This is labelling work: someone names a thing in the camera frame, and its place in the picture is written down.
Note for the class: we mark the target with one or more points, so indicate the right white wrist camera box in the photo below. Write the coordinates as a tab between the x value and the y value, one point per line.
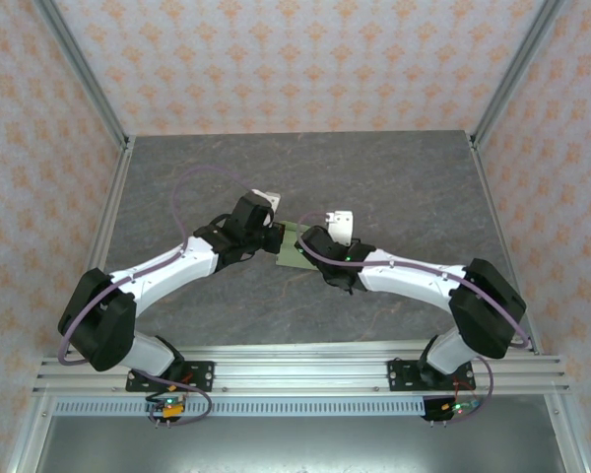
342	226

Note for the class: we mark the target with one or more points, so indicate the aluminium frame post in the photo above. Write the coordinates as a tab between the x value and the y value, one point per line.
517	64
86	74

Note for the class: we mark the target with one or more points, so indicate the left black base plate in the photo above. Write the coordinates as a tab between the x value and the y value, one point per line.
199	374

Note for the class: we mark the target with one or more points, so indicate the aluminium frame leg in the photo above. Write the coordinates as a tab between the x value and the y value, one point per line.
29	438
566	438

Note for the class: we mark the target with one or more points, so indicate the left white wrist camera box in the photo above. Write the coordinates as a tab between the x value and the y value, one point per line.
268	198

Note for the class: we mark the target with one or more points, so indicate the aluminium table side rail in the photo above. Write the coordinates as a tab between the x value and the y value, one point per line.
106	197
490	197

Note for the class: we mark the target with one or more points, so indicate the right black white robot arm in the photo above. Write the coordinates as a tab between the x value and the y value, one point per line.
487	305

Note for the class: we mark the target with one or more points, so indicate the aluminium cross rail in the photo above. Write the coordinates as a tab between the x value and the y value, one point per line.
300	369

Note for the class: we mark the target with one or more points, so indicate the pale green paper box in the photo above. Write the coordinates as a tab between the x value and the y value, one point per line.
290	253

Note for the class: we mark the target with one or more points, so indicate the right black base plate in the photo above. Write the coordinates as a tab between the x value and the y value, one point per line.
404	374

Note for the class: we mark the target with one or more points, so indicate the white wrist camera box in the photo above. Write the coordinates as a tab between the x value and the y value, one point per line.
342	226
268	198

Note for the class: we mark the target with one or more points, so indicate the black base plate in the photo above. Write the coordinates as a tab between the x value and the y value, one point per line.
199	374
404	374

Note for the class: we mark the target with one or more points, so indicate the grey metal sheet panel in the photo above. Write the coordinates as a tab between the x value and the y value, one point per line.
300	448

